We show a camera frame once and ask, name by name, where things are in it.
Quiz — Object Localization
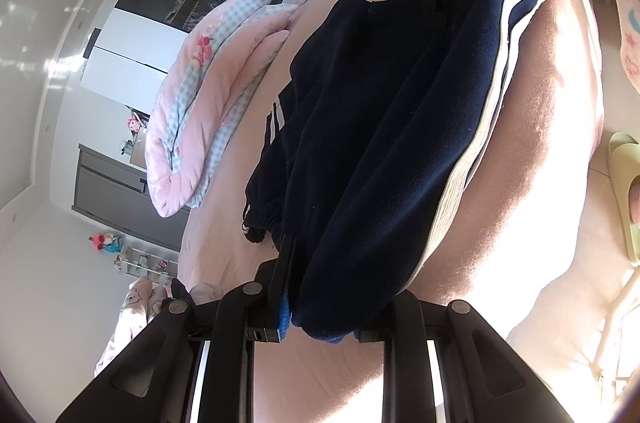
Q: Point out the white wardrobe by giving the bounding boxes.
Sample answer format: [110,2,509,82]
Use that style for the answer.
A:
[81,6,188,104]

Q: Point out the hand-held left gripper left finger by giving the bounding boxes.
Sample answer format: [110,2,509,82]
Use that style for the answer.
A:
[55,233,302,423]

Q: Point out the red blue toy figure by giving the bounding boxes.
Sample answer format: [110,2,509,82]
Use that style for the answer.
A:
[90,232,123,256]

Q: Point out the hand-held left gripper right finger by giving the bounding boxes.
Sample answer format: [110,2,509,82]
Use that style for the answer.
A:
[357,290,577,423]

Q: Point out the navy shorts with white stripes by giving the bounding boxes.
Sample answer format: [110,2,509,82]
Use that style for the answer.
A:
[241,0,553,346]

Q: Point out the small white shelf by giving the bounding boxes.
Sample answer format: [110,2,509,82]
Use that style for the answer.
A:
[114,245,176,276]

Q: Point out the folded pink checked quilt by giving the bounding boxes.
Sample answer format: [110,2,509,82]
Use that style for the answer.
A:
[145,0,301,218]

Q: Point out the navy garment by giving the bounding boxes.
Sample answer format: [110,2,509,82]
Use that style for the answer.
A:
[160,278,196,311]

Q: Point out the pink bed sheet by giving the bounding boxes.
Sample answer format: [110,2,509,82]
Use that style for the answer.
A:
[177,0,640,423]

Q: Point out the pink bear print pajama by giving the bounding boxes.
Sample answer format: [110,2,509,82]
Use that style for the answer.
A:
[94,275,176,379]

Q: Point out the person's pajama leg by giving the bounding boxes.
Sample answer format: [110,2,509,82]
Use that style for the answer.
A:
[619,0,640,81]

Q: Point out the grey dresser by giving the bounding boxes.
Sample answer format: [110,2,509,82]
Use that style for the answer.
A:
[72,143,182,251]

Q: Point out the green slipper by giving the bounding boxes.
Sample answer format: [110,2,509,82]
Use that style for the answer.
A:
[607,132,640,263]

